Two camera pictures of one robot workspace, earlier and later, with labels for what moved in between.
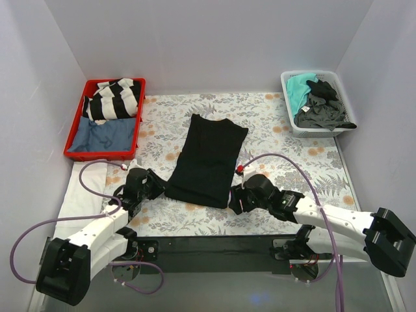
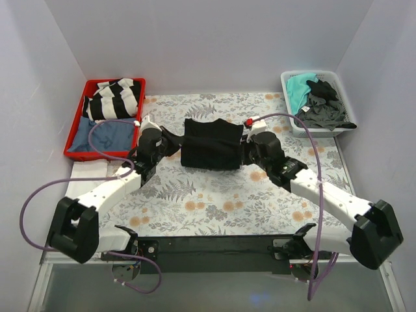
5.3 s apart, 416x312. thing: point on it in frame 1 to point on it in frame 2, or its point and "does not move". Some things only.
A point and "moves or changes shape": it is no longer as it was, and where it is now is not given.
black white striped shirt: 115,99 does not move
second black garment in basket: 323,90 does not move
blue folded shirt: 117,134 does not move
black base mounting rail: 270,254 does not move
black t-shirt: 207,162 moves or changes shape
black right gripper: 238,201 to 246,147
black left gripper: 155,183 to 169,140
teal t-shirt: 298,91 does not move
